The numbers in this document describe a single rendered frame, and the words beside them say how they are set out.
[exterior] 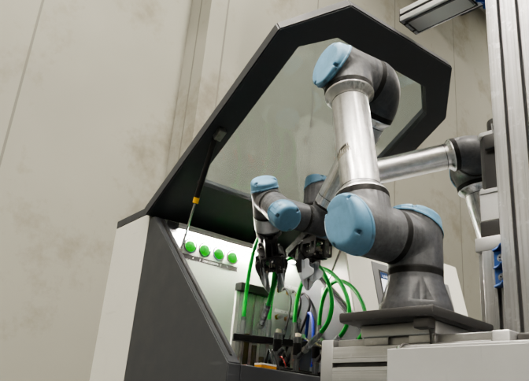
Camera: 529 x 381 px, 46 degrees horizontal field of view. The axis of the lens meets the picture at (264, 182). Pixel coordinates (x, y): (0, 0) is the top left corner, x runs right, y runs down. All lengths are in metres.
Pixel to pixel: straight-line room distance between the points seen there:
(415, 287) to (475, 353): 0.28
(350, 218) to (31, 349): 2.62
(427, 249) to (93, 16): 3.33
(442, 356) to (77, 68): 3.35
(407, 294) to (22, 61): 3.06
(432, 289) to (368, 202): 0.21
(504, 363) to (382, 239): 0.36
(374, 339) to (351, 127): 0.45
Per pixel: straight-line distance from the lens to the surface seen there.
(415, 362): 1.10
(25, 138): 3.77
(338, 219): 1.25
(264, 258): 1.71
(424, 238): 1.31
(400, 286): 1.29
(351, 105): 1.41
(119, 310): 2.21
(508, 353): 1.02
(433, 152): 1.85
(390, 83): 1.53
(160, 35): 4.55
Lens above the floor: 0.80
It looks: 22 degrees up
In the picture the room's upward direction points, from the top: 5 degrees clockwise
